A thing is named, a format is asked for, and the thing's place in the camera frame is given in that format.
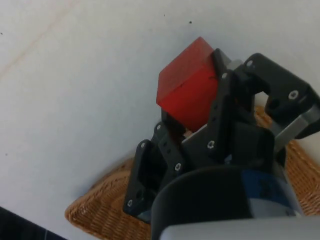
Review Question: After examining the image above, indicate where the brown wicker basket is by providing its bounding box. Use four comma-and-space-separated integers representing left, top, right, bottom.
64, 104, 320, 240

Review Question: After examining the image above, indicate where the red cube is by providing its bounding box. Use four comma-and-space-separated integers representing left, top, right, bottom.
155, 36, 221, 133

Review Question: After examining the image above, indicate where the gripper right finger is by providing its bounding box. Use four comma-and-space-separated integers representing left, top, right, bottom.
206, 48, 320, 161

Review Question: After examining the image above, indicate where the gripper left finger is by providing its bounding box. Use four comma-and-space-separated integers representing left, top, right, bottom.
122, 109, 188, 222

